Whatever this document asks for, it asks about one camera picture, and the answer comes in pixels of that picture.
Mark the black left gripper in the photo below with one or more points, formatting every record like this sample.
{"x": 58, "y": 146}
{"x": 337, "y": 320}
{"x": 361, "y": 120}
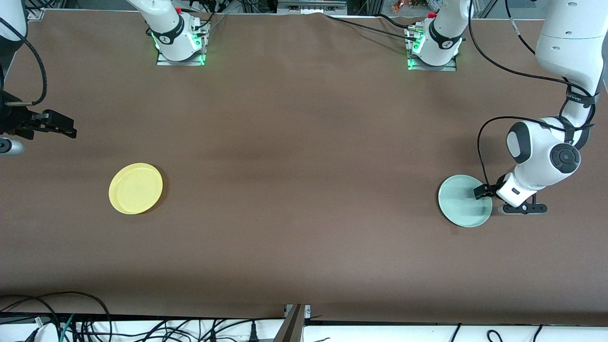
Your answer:
{"x": 490, "y": 188}

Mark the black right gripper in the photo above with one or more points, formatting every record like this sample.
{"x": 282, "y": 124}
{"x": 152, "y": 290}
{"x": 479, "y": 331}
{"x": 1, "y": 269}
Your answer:
{"x": 10, "y": 119}

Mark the pale green plate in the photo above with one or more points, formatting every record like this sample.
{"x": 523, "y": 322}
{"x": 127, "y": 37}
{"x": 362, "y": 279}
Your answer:
{"x": 460, "y": 202}

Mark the yellow plate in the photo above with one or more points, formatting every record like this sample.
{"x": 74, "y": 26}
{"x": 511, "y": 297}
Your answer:
{"x": 135, "y": 188}

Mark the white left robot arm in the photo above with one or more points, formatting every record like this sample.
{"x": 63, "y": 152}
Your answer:
{"x": 565, "y": 42}

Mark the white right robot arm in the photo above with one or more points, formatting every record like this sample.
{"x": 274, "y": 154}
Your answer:
{"x": 171, "y": 38}

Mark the brown table cover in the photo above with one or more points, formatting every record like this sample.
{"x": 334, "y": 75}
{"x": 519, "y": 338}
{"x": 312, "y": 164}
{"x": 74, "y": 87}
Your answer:
{"x": 332, "y": 237}

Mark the grey power strip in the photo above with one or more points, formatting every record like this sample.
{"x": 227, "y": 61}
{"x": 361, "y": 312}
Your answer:
{"x": 311, "y": 6}

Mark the small aluminium corner bracket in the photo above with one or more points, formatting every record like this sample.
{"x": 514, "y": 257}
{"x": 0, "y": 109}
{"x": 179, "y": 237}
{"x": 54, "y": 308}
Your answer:
{"x": 35, "y": 14}

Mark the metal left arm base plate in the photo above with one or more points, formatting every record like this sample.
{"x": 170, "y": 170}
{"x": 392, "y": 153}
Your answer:
{"x": 451, "y": 67}

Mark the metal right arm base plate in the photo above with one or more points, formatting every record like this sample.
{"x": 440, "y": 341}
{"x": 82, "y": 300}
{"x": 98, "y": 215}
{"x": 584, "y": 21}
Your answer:
{"x": 202, "y": 58}

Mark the aluminium frame profile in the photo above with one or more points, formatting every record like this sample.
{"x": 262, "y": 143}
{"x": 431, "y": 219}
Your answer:
{"x": 292, "y": 325}

